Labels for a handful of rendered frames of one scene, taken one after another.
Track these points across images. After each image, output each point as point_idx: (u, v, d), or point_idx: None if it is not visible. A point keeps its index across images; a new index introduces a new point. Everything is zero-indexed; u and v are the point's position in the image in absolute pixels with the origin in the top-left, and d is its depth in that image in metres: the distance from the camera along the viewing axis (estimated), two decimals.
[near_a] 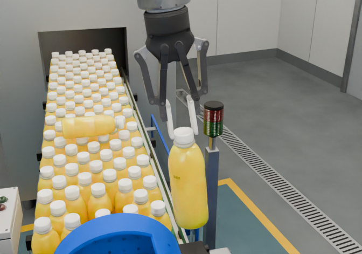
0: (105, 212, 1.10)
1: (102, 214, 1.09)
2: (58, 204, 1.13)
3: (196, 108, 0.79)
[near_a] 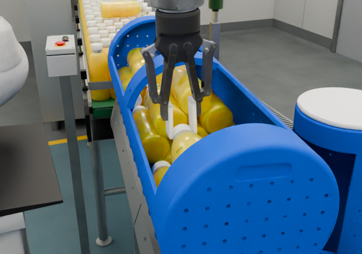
0: None
1: None
2: (105, 39, 1.58)
3: (197, 109, 0.79)
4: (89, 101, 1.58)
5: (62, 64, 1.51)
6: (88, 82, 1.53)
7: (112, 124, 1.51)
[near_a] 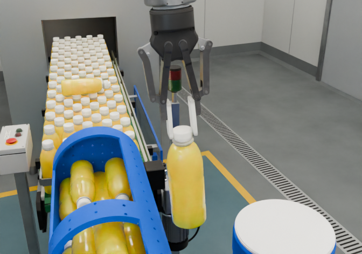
0: None
1: None
2: (183, 129, 0.81)
3: (196, 108, 0.79)
4: (42, 194, 1.59)
5: (13, 163, 1.52)
6: (39, 178, 1.54)
7: None
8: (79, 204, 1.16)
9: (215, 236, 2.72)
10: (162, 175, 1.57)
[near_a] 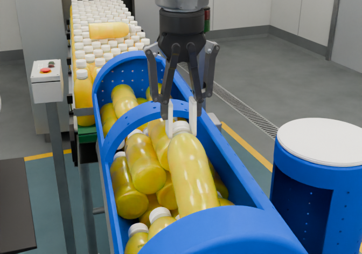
0: None
1: None
2: None
3: (197, 109, 0.79)
4: (75, 126, 1.59)
5: (48, 91, 1.52)
6: (73, 108, 1.54)
7: (97, 150, 1.53)
8: None
9: None
10: None
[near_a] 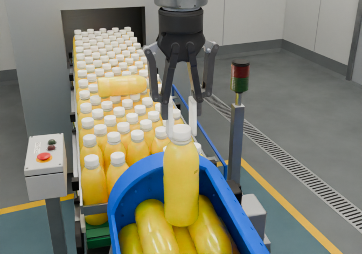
0: (184, 127, 0.81)
1: (181, 130, 0.80)
2: None
3: (197, 109, 0.79)
4: (82, 225, 1.23)
5: (47, 185, 1.16)
6: (80, 205, 1.18)
7: None
8: None
9: None
10: (238, 200, 1.21)
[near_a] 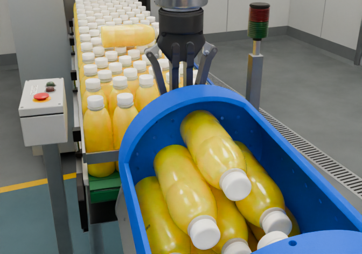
0: (243, 187, 0.59)
1: (237, 194, 0.59)
2: None
3: None
4: (84, 177, 1.09)
5: (45, 129, 1.02)
6: (82, 153, 1.04)
7: (119, 216, 1.03)
8: (199, 232, 0.56)
9: None
10: None
